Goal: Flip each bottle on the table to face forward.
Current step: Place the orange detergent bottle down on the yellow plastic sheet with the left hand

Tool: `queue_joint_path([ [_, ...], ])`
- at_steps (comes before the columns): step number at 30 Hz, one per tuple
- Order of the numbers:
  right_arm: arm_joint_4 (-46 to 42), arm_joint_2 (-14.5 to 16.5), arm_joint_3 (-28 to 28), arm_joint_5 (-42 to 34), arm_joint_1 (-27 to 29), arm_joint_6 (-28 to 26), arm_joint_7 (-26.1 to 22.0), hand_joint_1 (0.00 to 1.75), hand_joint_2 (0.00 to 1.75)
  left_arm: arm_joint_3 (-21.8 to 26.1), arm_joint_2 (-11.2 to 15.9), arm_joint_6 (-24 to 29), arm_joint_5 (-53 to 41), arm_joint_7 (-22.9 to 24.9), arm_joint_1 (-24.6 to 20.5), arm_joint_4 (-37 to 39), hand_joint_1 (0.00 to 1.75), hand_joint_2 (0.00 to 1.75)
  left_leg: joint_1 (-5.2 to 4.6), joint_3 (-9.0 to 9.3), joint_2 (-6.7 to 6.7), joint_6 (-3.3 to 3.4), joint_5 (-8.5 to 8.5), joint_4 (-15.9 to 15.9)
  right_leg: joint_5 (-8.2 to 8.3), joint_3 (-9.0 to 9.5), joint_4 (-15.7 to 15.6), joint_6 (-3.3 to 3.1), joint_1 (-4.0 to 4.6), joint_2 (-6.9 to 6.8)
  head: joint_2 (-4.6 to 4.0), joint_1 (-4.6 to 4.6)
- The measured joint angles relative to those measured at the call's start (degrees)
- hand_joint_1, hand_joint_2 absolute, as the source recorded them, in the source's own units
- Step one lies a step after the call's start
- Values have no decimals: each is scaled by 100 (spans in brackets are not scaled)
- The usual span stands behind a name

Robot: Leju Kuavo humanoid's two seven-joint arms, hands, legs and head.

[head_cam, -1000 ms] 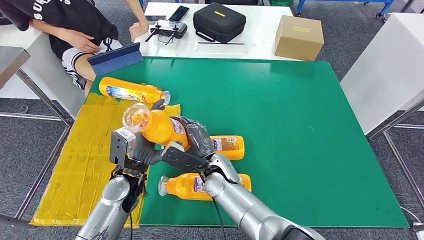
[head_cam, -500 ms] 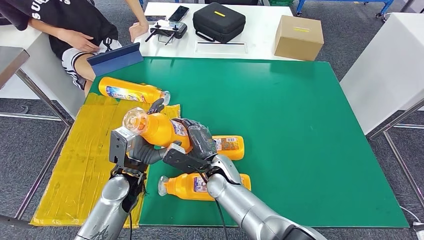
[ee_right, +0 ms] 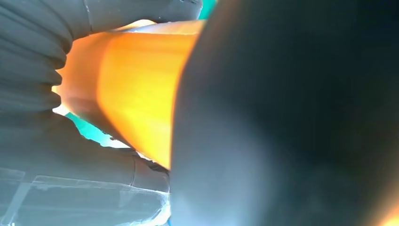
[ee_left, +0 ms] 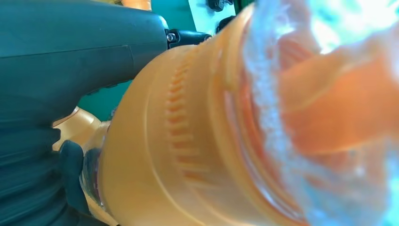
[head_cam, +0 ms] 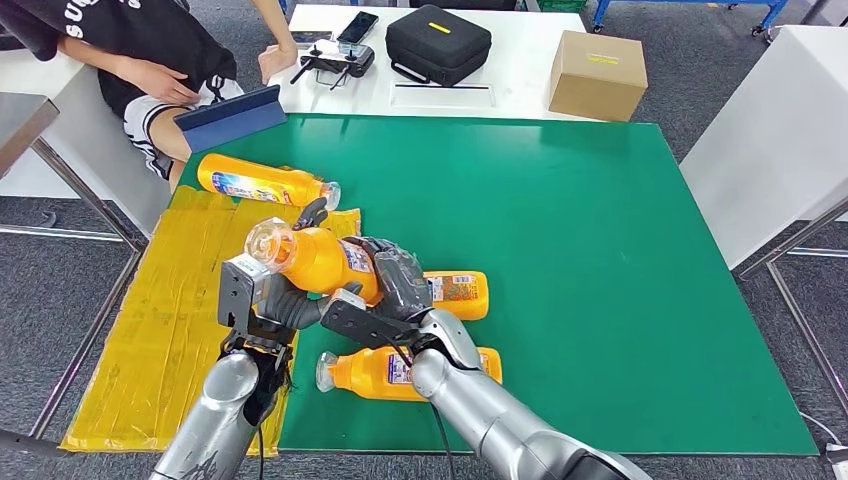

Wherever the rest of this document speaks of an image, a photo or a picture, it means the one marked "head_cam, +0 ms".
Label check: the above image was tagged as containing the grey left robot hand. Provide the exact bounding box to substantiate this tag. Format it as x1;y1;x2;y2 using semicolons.
254;197;364;333

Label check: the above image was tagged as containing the person's left hand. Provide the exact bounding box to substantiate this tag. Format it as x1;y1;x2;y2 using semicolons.
256;42;299;86

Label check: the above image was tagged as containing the person's right hand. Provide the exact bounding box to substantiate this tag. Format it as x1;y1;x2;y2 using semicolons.
119;56;201;106

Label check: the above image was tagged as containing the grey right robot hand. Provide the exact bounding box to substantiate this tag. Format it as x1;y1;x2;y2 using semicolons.
341;236;435;324

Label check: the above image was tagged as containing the orange detergent bottle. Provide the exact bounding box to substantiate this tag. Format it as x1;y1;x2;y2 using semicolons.
195;152;342;212
423;270;492;323
314;345;505;403
243;217;386;307

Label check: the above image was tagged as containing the person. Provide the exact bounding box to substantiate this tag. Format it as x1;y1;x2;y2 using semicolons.
0;0;299;197

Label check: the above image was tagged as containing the black drone remote controller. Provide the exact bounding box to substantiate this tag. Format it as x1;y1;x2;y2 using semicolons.
289;40;376;91

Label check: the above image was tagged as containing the blue tablet case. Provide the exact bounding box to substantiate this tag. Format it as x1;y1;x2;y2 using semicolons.
173;84;289;155

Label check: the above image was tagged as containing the black smartphone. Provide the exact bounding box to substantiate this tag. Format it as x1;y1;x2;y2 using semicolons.
337;11;380;46

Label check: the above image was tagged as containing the white desk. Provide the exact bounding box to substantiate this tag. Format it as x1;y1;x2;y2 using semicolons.
0;51;172;236

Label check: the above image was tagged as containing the yellow plastic sheet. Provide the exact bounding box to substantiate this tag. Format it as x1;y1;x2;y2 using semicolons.
59;185;362;458

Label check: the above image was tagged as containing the grey desk top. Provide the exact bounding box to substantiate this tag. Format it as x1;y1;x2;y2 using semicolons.
0;92;61;180

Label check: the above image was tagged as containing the black zip case yellow tag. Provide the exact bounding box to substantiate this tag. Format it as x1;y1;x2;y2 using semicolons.
384;4;494;88

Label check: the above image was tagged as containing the black bag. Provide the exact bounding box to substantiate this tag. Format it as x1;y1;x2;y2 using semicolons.
409;0;519;12

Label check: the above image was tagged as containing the long white table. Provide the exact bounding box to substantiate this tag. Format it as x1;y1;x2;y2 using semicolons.
271;5;601;123

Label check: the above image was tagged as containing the brown cardboard box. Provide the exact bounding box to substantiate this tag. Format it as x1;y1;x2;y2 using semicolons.
548;30;649;123

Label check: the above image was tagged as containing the dark grey bar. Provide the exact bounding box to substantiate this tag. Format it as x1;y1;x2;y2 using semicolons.
0;429;74;462

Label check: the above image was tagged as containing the white side table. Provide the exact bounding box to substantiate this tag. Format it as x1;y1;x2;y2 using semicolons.
678;25;848;272

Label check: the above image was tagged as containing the blue metal cart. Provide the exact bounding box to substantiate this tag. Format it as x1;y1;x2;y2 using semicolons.
591;0;791;34

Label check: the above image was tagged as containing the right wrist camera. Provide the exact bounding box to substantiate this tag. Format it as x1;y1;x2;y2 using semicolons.
319;288;425;351

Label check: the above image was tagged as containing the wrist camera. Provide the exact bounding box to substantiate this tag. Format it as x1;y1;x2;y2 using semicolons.
217;254;274;333
319;288;425;351

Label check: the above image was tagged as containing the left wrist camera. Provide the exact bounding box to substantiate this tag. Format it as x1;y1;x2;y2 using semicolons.
217;254;274;333

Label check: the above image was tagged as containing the grey metal table leg frame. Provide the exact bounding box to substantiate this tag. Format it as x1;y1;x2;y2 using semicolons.
736;197;848;415
0;139;148;442

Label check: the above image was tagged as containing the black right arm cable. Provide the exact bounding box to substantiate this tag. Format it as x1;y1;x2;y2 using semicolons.
380;334;458;480

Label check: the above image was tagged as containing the white power cable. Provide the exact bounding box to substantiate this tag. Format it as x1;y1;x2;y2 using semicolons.
794;410;848;453

